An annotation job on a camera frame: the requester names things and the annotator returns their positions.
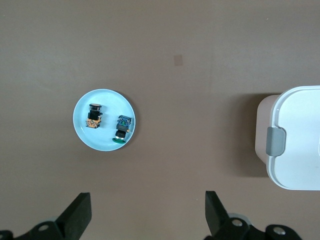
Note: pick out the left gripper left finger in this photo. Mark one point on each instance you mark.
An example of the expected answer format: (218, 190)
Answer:
(75, 215)

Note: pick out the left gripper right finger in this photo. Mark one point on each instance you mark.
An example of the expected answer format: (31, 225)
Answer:
(216, 212)

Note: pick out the orange push-button switch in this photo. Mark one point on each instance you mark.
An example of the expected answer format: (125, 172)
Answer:
(94, 116)

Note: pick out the light blue round plate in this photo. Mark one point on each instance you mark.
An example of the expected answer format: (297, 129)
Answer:
(105, 140)

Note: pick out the white lidded lunch box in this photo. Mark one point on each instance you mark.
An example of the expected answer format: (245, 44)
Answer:
(297, 140)

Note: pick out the green push-button switch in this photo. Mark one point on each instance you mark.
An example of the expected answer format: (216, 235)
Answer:
(122, 128)

